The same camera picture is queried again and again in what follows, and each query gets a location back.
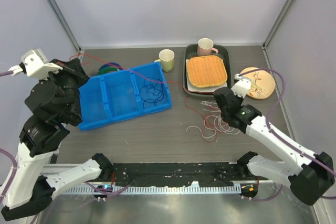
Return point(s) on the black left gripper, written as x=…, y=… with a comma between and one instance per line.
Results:
x=73, y=66

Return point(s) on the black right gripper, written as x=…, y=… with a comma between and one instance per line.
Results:
x=240, y=99

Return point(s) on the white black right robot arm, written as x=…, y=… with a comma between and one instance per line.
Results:
x=307, y=174

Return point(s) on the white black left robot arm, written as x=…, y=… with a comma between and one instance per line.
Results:
x=54, y=102

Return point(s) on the white square plate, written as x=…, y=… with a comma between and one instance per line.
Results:
x=194, y=89

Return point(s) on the beige plate with bird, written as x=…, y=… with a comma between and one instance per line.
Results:
x=262, y=84

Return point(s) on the blue plastic compartment bin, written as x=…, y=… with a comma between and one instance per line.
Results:
x=123, y=95

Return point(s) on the woven orange basket tray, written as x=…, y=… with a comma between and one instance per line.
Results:
x=206, y=71

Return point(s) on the pink ceramic mug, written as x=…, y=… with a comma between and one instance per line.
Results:
x=205, y=47

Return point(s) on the dark grey serving tray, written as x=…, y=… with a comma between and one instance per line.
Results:
x=191, y=51

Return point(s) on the light green ceramic mug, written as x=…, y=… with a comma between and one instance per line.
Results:
x=166, y=60

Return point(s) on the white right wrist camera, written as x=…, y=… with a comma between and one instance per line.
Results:
x=241, y=87

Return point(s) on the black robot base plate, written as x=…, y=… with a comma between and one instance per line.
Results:
x=177, y=174

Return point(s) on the white slotted cable duct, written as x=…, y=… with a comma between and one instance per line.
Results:
x=192, y=189

